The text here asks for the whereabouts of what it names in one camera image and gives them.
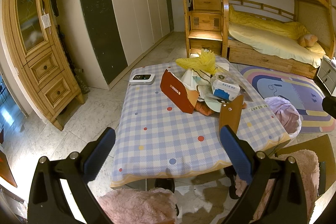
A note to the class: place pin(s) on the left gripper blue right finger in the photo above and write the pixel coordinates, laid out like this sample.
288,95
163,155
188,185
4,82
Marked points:
239,153

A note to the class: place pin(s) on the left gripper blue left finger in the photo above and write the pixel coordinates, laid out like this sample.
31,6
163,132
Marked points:
95,154

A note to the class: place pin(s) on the orange plush toy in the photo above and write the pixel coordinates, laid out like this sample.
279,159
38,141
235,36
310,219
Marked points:
204,109

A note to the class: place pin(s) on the blue white tissue pack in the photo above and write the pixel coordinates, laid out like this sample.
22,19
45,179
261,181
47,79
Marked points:
225,90

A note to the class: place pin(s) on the red cardboard box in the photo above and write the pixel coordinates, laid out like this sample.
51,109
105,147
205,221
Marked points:
183,97

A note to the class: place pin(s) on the clear plastic bag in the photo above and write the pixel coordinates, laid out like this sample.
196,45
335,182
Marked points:
223,73

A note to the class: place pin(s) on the white bedside table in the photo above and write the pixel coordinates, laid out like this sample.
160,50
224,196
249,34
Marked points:
327,74

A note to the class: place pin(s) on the rainbow oval rug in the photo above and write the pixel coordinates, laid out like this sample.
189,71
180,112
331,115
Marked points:
302,93

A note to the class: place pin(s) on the brown cardboard sheet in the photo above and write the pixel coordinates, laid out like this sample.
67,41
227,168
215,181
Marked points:
324,150

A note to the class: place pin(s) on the pink fluffy chair right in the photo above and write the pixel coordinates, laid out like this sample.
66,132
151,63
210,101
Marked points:
308,167

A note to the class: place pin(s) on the checkered tablecloth table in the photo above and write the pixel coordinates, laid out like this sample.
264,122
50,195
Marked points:
155,139

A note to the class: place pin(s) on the plush bear toy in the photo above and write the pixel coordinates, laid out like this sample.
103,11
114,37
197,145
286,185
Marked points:
307,40

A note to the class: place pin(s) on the pink fluffy chair cushion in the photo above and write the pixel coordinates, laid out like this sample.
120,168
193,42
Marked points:
137,206

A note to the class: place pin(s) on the yellow bed duvet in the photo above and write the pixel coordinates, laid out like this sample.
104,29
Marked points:
273,38

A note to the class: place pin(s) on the white digital timer device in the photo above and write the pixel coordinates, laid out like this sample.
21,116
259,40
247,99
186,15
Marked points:
142,79

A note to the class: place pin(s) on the wooden cabinet glass door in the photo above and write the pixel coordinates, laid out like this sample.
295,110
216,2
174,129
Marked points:
38,58

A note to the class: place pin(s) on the paper tag on cabinet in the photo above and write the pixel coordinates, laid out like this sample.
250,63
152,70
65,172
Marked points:
46,22

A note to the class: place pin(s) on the wooden stair drawers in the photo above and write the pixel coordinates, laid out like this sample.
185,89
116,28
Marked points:
205,27

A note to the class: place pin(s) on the white wardrobe with holes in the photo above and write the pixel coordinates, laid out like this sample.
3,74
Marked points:
121,31

